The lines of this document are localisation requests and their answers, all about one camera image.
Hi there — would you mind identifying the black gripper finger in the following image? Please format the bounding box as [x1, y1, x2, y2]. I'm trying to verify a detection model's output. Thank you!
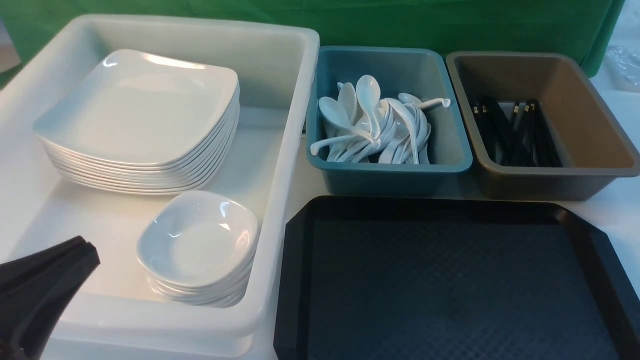
[0, 235, 101, 360]

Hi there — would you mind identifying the small white square bowl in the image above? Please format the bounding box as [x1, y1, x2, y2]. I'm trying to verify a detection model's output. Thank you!
[137, 191, 260, 289]

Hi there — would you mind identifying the large white square plate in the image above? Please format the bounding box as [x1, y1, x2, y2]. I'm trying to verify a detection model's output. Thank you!
[33, 49, 239, 166]

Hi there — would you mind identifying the white spoon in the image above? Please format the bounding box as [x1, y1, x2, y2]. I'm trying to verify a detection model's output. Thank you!
[398, 93, 452, 110]

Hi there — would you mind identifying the large white plastic bin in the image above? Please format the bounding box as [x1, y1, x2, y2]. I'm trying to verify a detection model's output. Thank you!
[1, 14, 320, 360]

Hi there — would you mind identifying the stack of white bowls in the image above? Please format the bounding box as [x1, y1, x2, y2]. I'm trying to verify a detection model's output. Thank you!
[145, 255, 255, 308]

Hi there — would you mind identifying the stack of white plates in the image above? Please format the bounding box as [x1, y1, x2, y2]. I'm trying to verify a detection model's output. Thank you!
[41, 91, 240, 196]

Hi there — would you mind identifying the black serving tray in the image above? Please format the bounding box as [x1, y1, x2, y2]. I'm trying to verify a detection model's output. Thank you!
[273, 196, 640, 360]

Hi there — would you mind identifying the pile of white spoons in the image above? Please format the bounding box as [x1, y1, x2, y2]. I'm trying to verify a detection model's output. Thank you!
[310, 75, 432, 165]

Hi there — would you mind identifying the teal plastic spoon bin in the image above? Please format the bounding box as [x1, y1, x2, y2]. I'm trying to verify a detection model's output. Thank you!
[305, 46, 474, 197]

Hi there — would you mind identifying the pile of black chopsticks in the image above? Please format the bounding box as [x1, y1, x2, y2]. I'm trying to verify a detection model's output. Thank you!
[471, 96, 563, 168]

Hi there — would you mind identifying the brown plastic chopstick bin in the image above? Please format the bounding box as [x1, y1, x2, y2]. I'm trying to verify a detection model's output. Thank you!
[446, 51, 639, 201]

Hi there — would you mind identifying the green backdrop cloth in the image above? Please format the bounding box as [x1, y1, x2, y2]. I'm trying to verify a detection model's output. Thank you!
[0, 0, 626, 76]

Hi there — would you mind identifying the clear plastic bag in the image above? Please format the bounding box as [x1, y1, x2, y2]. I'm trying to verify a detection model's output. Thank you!
[605, 45, 640, 93]

